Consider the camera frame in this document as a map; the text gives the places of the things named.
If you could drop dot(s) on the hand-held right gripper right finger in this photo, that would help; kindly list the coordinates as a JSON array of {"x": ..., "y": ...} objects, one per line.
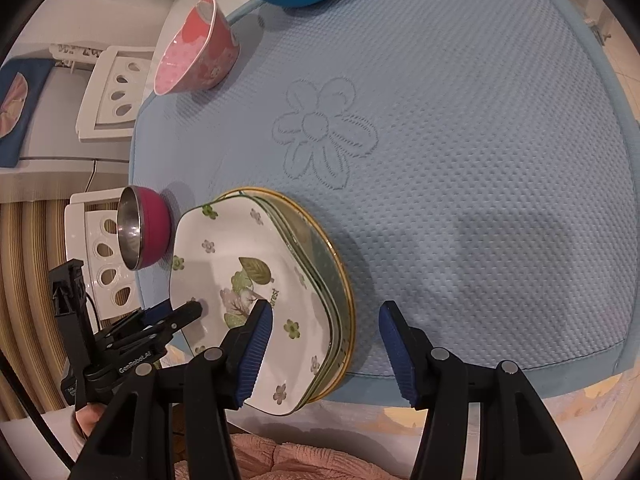
[{"x": 395, "y": 355}]

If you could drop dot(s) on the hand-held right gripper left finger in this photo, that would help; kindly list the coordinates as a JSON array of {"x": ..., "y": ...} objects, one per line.
[{"x": 255, "y": 355}]

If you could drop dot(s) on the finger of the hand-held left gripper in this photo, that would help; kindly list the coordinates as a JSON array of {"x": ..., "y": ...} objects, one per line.
[
  {"x": 157, "y": 312},
  {"x": 185, "y": 315}
]

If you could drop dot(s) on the hexagonal tree print plate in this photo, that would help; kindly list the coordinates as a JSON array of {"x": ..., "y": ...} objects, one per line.
[
  {"x": 320, "y": 285},
  {"x": 220, "y": 260}
]

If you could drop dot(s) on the round leaf print plate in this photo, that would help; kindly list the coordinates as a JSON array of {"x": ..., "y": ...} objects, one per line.
[{"x": 342, "y": 300}]

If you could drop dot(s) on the magenta steel bowl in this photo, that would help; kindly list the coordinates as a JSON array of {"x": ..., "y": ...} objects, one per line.
[{"x": 150, "y": 225}]

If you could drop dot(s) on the pink cartoon bowl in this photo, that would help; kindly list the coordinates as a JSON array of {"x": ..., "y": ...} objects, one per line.
[{"x": 195, "y": 45}]

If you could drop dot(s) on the person's left hand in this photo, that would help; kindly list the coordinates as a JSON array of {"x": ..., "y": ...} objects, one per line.
[{"x": 89, "y": 417}]

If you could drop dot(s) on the floral tablecloth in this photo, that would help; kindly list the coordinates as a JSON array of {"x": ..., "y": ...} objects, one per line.
[{"x": 350, "y": 425}]

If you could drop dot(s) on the beige striped rug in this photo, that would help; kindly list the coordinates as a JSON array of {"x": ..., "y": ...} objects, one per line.
[{"x": 27, "y": 285}]

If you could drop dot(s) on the pink fuzzy garment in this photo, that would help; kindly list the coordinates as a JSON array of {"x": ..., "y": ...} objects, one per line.
[{"x": 300, "y": 460}]

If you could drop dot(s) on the white cutout chair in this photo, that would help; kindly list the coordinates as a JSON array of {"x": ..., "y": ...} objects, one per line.
[
  {"x": 100, "y": 90},
  {"x": 82, "y": 225}
]

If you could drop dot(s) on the blue textured table mat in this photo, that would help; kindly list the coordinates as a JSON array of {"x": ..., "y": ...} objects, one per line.
[{"x": 450, "y": 160}]

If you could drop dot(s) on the blue cloth with pink print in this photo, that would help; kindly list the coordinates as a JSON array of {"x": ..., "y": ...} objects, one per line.
[{"x": 22, "y": 110}]

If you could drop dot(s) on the white ornate shelf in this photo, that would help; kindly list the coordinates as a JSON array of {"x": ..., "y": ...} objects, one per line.
[{"x": 75, "y": 55}]

